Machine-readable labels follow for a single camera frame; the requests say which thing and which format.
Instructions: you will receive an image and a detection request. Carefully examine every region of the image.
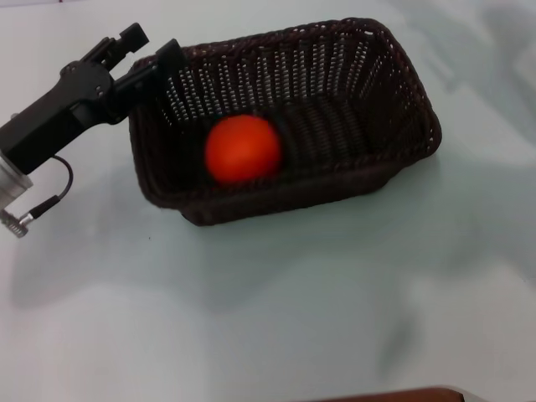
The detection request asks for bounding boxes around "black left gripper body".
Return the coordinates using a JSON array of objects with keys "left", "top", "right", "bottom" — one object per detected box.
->
[{"left": 0, "top": 59, "right": 127, "bottom": 175}]

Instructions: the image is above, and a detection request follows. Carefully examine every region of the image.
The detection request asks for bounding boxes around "orange toy fruit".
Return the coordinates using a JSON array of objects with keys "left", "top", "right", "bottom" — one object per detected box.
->
[{"left": 204, "top": 114, "right": 282, "bottom": 185}]

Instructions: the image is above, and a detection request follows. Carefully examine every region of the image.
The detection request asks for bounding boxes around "dark brown woven basket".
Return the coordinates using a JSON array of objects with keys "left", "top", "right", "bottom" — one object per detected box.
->
[{"left": 128, "top": 17, "right": 443, "bottom": 228}]

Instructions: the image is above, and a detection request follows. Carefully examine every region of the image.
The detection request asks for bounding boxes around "brown curved robot base edge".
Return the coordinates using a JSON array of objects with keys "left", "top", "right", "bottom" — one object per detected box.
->
[{"left": 321, "top": 385, "right": 466, "bottom": 402}]

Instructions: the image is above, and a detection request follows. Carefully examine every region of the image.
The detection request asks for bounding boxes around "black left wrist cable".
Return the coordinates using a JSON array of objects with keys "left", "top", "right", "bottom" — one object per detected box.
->
[{"left": 0, "top": 155, "right": 75, "bottom": 240}]

